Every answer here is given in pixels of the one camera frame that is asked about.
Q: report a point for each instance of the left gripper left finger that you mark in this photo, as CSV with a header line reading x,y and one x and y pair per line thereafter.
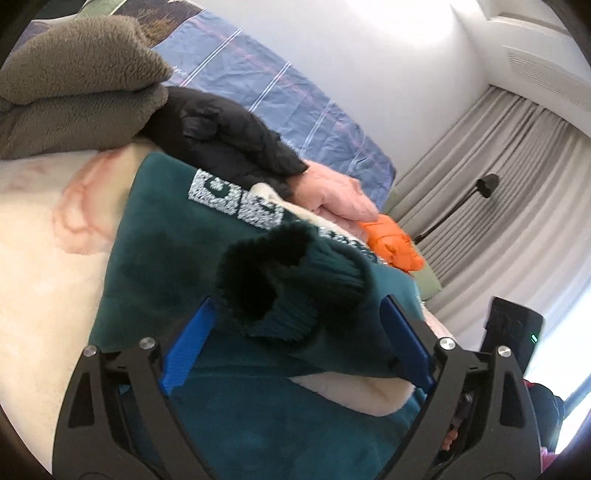
x,y
115,420

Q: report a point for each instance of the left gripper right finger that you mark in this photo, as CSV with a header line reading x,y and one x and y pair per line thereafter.
x,y
477,421

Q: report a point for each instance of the dark green fleece sweatshirt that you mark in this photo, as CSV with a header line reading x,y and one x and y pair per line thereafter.
x,y
297,378

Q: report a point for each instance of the grey pleated curtain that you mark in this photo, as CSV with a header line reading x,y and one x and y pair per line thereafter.
x,y
530,241

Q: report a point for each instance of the light green pillow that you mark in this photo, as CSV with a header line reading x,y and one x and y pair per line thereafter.
x,y
426,279

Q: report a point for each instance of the black floor lamp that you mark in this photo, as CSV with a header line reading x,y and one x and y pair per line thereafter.
x,y
484,186

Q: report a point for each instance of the orange puffer jacket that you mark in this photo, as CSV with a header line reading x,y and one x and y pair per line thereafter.
x,y
392,244

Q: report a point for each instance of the pink quilted jacket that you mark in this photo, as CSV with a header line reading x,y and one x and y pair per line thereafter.
x,y
320,187

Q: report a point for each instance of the cream pink fleece blanket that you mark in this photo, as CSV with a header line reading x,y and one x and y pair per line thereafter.
x,y
59,216

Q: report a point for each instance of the white air conditioner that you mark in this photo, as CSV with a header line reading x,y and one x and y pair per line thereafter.
x,y
527,51

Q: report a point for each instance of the black puffer jacket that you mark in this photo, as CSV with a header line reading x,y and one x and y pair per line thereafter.
x,y
219,136

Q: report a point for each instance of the olive brown fleece garment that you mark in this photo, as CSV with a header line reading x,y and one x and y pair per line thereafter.
x,y
89,84

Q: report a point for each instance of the blue plaid quilt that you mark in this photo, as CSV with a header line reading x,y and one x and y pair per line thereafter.
x,y
208,54

